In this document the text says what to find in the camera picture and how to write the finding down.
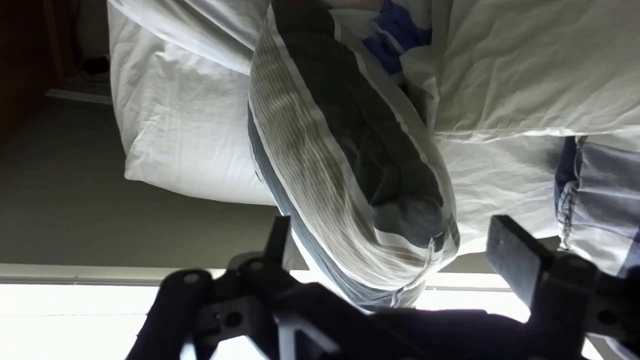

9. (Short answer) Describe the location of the large beige dark-striped pillow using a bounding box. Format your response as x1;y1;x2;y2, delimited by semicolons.
246;0;464;317

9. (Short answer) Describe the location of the blue plaid pillow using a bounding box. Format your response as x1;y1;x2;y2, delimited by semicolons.
550;137;640;280

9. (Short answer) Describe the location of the plain white pillow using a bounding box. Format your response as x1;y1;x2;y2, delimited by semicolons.
426;0;640;145

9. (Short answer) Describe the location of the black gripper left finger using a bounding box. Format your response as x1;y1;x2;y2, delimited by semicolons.
125;215;303;360

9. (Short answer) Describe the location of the blue and white striped cloth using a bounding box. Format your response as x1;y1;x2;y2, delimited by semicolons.
362;0;435;76

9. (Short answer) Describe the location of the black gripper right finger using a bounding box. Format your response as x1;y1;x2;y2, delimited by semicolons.
483;215;640;352

